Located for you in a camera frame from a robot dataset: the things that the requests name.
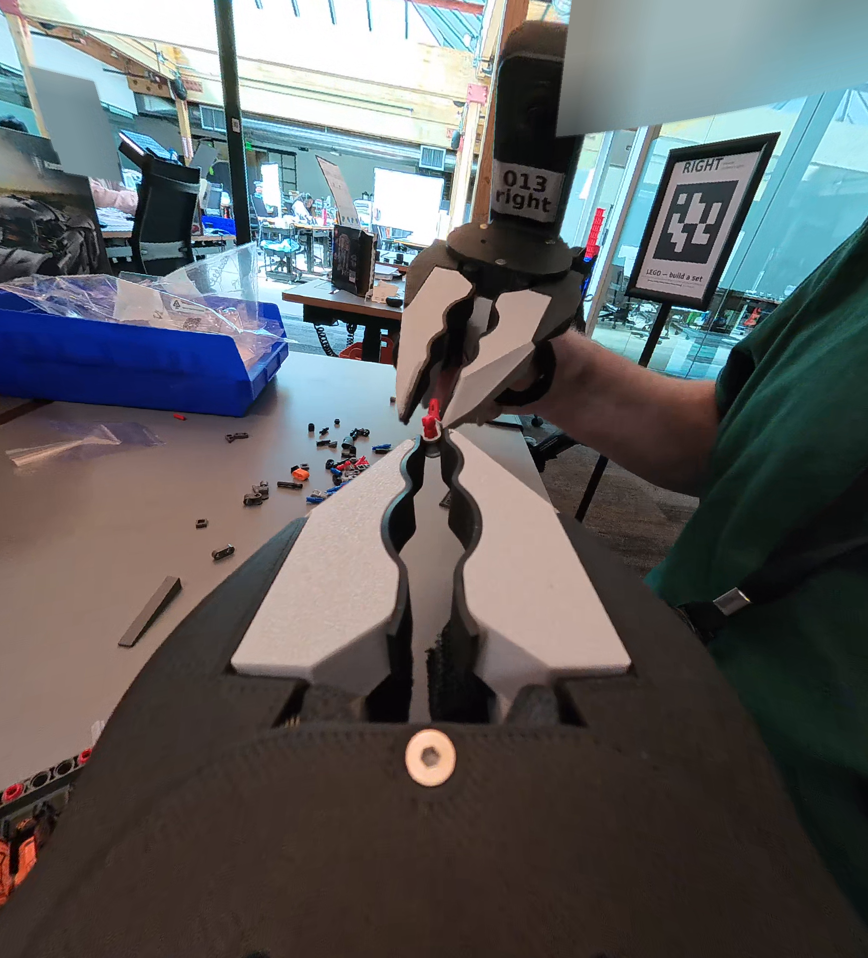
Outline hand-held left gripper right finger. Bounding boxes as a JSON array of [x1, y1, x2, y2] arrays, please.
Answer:
[[440, 430, 634, 724]]

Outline crumpled clear plastic bag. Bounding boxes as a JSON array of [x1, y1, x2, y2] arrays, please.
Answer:
[[0, 241, 287, 339]]

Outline black lanyard strap metal clip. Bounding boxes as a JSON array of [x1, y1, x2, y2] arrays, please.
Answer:
[[677, 449, 868, 645]]

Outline scattered small lego pieces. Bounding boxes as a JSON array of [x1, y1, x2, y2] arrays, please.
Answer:
[[172, 408, 399, 564]]

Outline white whiteboard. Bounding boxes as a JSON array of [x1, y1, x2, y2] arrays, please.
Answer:
[[371, 166, 447, 242]]

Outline lego set box dark print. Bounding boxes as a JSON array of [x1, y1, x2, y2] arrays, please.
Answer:
[[0, 127, 110, 294]]

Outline black office chair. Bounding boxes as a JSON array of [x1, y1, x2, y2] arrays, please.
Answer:
[[119, 138, 204, 278]]

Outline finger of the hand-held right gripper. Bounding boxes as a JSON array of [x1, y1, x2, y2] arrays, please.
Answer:
[[443, 288, 555, 429], [395, 265, 476, 428]]

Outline person's right forearm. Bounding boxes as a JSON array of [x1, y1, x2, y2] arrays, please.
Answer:
[[602, 344, 723, 501]]

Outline wooden standing desk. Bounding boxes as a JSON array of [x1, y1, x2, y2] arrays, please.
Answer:
[[282, 258, 414, 362]]

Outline small black box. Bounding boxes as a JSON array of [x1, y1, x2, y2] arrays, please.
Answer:
[[330, 223, 377, 296]]

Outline black pillar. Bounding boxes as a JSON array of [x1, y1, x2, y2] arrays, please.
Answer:
[[214, 0, 254, 249]]

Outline person's right hand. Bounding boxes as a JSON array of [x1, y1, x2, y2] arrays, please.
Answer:
[[531, 333, 608, 437]]

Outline black framed tag sign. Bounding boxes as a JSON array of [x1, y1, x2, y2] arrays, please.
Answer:
[[626, 132, 781, 368]]

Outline blue plastic bin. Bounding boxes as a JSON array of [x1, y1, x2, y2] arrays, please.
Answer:
[[0, 288, 290, 419]]

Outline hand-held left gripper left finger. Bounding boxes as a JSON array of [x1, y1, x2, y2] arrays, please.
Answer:
[[230, 436, 415, 723]]

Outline small clear zip bag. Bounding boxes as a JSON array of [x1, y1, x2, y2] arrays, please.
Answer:
[[5, 419, 167, 470]]

